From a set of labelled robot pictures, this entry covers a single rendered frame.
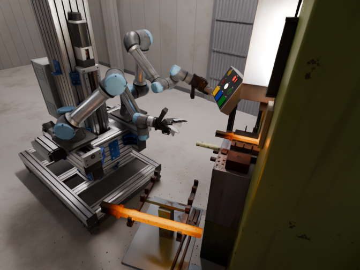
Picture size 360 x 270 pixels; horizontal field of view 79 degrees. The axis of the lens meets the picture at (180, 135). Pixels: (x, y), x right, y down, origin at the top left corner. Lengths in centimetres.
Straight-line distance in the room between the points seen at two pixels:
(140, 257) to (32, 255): 118
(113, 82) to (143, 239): 84
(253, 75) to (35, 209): 216
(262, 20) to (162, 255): 109
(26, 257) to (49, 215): 36
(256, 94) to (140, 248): 92
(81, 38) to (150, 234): 124
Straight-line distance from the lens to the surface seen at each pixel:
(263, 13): 97
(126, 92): 148
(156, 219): 94
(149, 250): 118
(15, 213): 254
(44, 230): 229
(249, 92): 109
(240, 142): 128
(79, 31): 161
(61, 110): 156
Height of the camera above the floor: 170
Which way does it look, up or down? 34 degrees down
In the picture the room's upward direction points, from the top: 2 degrees clockwise
